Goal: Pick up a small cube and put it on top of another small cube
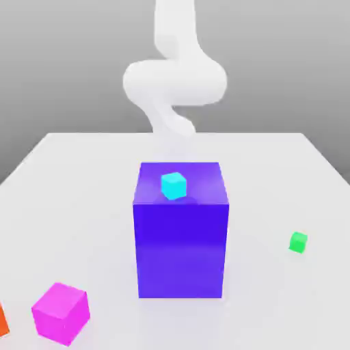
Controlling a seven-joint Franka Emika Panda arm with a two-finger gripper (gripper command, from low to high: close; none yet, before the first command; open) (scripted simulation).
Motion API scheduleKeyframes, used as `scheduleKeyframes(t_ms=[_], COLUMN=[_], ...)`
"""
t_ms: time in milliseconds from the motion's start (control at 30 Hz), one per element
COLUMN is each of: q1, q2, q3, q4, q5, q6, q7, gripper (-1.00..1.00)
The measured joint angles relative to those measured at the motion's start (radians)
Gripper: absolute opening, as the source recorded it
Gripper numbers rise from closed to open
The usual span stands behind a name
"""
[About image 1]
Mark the small cyan cube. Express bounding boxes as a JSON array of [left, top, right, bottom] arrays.
[[160, 171, 187, 201]]

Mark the small green cube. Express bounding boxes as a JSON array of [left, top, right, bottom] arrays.
[[288, 231, 309, 255]]

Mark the large purple box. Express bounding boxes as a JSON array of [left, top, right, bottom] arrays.
[[132, 161, 230, 299]]

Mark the large magenta box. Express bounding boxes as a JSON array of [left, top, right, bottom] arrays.
[[31, 282, 92, 347]]

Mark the large orange box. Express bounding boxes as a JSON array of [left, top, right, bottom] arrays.
[[0, 302, 11, 338]]

